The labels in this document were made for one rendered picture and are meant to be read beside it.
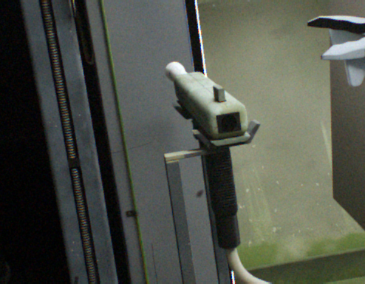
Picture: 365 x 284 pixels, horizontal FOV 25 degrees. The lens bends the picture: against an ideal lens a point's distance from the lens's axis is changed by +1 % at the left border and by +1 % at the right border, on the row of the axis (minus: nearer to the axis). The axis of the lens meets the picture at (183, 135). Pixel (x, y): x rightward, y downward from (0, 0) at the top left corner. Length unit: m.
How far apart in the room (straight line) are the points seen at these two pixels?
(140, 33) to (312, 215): 1.76
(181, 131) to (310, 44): 1.92
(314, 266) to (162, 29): 1.76
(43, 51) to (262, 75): 2.36
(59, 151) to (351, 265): 2.23
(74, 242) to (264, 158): 2.18
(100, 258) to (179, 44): 0.57
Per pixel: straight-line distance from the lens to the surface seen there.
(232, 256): 1.12
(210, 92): 1.05
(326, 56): 1.08
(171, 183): 0.98
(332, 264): 3.14
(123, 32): 1.52
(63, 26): 1.01
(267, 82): 3.32
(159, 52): 1.53
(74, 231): 1.06
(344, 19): 1.20
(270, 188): 3.16
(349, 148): 2.38
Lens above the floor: 1.32
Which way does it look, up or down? 13 degrees down
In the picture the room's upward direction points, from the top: 8 degrees counter-clockwise
